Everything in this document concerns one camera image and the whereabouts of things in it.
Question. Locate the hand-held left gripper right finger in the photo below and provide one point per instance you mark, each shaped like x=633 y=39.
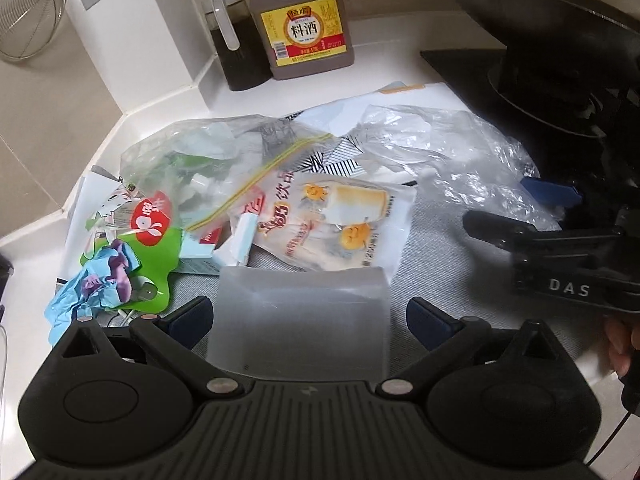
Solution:
x=425 y=319

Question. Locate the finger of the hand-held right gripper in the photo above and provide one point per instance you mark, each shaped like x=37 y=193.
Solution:
x=495 y=230
x=547 y=192

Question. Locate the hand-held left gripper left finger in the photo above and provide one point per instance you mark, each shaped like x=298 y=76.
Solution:
x=192 y=319

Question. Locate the teal patterned carton box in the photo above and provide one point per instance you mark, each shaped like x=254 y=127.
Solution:
x=197 y=262

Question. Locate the green red snack packet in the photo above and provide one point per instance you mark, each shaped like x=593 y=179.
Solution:
x=155 y=255

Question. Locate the clear plastic bag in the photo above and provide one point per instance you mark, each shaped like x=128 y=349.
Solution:
x=450 y=150

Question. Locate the blue glove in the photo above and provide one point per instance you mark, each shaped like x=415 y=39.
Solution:
x=75 y=290

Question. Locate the white drink pouch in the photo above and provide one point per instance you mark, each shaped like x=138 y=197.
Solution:
x=325 y=225

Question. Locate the clear zip bag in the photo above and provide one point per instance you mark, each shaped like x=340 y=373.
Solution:
x=200 y=160

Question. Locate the person's right hand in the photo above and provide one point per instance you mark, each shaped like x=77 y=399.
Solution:
x=621 y=350

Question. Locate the white printed mat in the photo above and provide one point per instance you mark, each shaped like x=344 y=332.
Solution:
x=400 y=95

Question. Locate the black wok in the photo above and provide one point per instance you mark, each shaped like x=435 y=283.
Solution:
x=550 y=25

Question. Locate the dark sauce dispenser bottle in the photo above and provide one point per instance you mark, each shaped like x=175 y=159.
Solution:
x=240 y=55

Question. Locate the brown cooking wine jug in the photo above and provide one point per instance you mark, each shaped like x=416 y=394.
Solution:
x=305 y=25

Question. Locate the metal mesh strainer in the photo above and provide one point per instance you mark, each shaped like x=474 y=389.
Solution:
x=30 y=10

